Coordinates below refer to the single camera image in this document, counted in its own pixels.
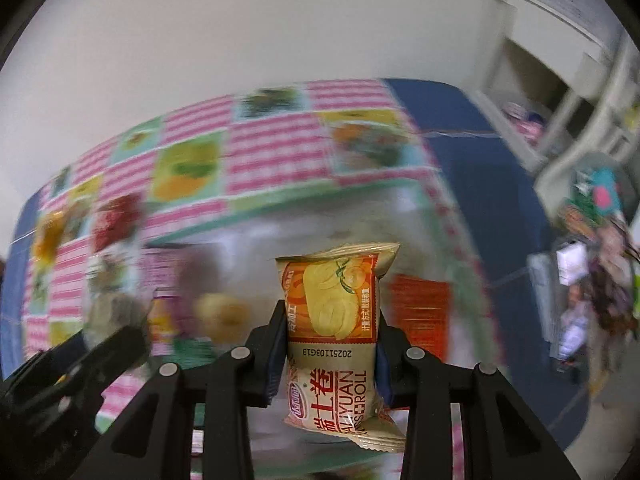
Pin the blue plaid cloth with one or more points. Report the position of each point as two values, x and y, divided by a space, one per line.
506 220

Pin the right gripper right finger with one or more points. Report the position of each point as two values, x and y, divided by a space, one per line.
502 437

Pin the orange egg roll packet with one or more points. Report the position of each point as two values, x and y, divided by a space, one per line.
332 311

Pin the clear plastic storage box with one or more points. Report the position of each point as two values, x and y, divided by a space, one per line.
204 298

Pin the small orange-red snack packet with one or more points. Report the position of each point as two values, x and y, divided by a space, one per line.
421 309

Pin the white shelf unit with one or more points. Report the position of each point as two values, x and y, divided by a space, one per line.
559 79

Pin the red snack packet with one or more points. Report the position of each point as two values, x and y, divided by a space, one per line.
116 220

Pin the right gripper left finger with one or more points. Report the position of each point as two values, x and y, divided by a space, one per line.
152 438

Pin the pink checkered fruit tablecloth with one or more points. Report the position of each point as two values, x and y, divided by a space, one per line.
272 160

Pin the orange wrapped cake packet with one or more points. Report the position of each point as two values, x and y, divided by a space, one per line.
49 234

